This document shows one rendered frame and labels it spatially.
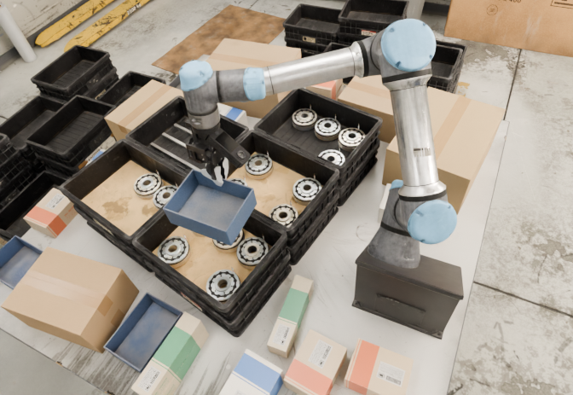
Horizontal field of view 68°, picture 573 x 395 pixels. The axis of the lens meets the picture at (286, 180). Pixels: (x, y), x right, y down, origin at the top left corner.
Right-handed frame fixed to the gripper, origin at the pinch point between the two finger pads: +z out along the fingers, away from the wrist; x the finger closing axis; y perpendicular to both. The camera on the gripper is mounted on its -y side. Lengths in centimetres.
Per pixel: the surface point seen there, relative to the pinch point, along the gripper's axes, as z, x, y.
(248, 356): 36.4, 26.9, -20.6
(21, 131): 69, -40, 185
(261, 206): 26.9, -17.6, 0.1
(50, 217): 36, 15, 74
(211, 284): 27.8, 16.2, -1.9
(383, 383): 37, 17, -57
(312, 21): 49, -210, 70
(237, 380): 37, 34, -21
